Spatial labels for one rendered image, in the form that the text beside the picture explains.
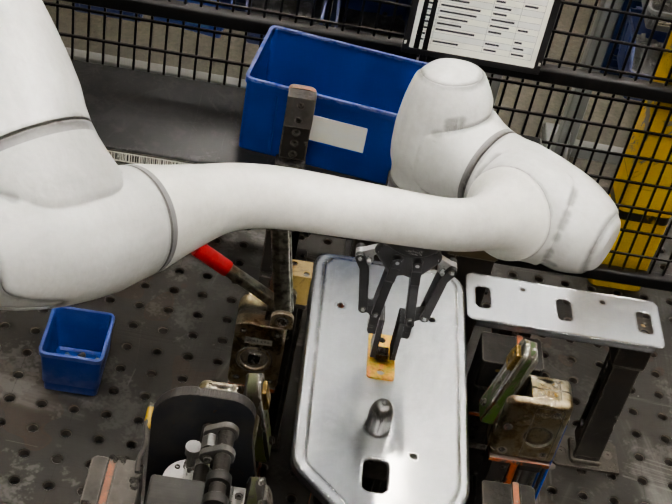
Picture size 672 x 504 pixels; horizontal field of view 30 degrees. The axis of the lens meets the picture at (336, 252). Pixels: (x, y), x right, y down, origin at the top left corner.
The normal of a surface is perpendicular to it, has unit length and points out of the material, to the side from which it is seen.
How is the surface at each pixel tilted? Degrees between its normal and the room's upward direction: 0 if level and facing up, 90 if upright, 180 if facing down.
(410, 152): 91
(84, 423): 0
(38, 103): 46
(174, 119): 0
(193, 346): 0
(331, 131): 90
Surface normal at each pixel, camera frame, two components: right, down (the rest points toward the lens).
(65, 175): 0.64, -0.16
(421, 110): -0.65, 0.18
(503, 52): -0.07, 0.64
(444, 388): 0.15, -0.75
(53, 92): 0.78, -0.20
